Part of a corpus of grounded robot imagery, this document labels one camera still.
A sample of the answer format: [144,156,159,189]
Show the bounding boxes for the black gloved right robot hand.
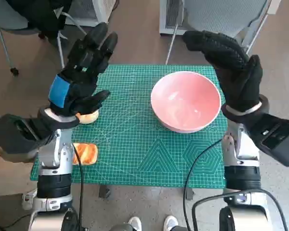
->
[183,30,263,113]

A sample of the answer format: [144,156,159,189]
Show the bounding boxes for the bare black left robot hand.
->
[49,22,118,118]

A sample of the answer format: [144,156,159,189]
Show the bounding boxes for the round toy bread bun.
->
[76,109,99,125]

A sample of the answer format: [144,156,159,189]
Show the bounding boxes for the pink bowl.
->
[150,71,222,134]

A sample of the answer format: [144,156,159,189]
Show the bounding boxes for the rectangular toy bread loaf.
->
[72,142,99,166]

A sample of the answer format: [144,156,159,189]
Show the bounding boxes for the grey mesh chair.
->
[165,0,278,65]

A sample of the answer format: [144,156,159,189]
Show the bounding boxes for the white mesh front cabinet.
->
[64,0,112,27]
[158,0,198,37]

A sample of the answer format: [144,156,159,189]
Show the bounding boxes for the green cutting mat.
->
[29,64,226,189]

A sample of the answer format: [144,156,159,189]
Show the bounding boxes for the teal seat office chair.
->
[0,0,90,76]

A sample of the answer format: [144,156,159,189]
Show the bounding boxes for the white shoe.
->
[128,216,143,231]
[164,215,179,231]

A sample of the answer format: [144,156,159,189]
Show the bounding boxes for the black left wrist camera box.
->
[0,113,56,163]

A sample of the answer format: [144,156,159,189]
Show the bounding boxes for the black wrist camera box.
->
[0,113,56,163]
[240,113,289,167]

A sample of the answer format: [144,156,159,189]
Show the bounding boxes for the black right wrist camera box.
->
[240,113,289,167]

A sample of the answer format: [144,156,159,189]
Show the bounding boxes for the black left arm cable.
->
[72,143,84,231]

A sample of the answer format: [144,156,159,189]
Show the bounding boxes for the black table bracket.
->
[184,187,196,200]
[98,185,111,199]

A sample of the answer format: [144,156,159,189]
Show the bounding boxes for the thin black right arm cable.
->
[182,138,223,231]

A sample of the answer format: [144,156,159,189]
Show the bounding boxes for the looped black right arm cable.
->
[192,189,289,231]

